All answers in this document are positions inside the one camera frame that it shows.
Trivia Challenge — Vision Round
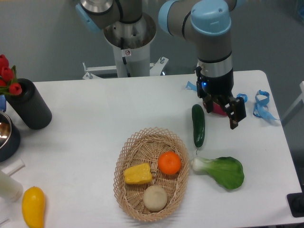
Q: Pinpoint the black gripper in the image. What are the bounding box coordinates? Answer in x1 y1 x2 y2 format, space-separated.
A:
195 66 247 130

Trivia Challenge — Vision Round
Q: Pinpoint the yellow bell pepper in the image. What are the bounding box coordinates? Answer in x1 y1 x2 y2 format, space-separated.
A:
123 163 152 184

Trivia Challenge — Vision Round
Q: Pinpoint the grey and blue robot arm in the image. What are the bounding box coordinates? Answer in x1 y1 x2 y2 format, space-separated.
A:
76 0 246 129

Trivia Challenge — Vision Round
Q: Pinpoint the woven wicker basket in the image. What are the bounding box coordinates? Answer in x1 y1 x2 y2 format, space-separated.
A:
114 127 189 222

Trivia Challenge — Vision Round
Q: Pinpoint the magenta sweet potato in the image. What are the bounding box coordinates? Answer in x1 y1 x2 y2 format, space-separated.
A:
211 102 227 117

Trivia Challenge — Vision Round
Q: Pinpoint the small blue tape roll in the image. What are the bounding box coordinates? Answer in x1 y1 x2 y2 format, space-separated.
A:
237 94 248 103

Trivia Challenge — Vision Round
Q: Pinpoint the dark green cucumber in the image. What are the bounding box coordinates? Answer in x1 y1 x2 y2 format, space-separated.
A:
191 104 205 148

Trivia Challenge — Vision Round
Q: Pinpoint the curved blue tape strip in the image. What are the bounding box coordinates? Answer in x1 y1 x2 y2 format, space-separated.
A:
185 81 197 92

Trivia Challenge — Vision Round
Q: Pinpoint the green bok choy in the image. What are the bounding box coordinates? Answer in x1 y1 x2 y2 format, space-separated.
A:
190 156 245 190

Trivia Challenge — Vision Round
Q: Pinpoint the orange fruit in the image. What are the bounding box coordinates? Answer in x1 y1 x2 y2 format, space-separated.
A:
158 151 182 175

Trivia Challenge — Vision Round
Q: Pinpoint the beige round bun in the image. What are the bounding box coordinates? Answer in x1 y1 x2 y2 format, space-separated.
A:
143 185 168 211

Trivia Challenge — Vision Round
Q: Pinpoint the black device at table edge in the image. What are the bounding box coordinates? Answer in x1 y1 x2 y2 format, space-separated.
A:
287 192 304 218

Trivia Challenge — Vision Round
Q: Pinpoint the black cylindrical vase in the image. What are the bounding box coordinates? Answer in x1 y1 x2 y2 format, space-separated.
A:
5 78 52 130

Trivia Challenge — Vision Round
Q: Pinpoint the yellow mango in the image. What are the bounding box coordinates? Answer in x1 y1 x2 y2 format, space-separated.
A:
22 186 46 228

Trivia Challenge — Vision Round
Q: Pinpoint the dark metal bowl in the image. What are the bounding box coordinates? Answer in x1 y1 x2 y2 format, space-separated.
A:
0 111 21 162

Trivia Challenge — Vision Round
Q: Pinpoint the red tulip bouquet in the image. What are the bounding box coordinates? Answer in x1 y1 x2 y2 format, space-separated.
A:
0 54 22 96

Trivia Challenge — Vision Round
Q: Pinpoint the white plastic bottle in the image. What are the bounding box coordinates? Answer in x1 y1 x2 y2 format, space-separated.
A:
0 171 23 202

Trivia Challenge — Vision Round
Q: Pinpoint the blue ribbon strap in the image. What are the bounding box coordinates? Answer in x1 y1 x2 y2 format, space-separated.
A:
252 89 281 122

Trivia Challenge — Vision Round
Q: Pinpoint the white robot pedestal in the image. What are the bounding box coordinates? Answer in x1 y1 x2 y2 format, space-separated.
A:
83 13 169 79

